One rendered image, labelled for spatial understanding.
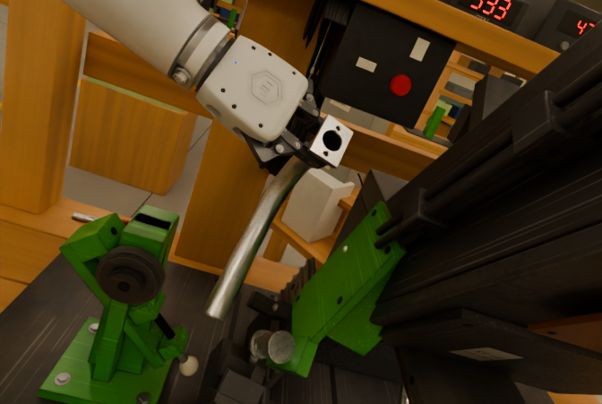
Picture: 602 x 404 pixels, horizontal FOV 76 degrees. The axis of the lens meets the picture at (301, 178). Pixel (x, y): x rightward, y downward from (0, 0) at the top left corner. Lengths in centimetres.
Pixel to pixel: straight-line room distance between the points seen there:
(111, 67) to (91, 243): 48
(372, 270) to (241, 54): 28
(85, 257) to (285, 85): 32
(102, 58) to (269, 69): 52
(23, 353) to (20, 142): 42
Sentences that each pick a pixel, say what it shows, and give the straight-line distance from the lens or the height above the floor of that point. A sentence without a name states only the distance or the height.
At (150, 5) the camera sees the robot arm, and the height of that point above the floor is 141.
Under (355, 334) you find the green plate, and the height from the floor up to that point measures 113.
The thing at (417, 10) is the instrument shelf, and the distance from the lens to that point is 63.
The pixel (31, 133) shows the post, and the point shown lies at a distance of 93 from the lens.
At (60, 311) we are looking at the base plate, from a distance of 77.
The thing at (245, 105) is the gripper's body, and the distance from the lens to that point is 43.
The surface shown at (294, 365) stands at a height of 108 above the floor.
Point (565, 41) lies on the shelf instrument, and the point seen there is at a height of 156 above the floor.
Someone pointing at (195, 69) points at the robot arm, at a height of 137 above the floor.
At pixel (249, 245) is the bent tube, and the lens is 53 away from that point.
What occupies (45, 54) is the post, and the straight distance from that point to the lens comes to 86.
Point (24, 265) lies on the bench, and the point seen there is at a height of 88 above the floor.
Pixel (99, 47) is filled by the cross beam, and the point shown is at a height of 125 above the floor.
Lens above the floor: 146
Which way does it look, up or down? 22 degrees down
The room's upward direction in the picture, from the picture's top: 22 degrees clockwise
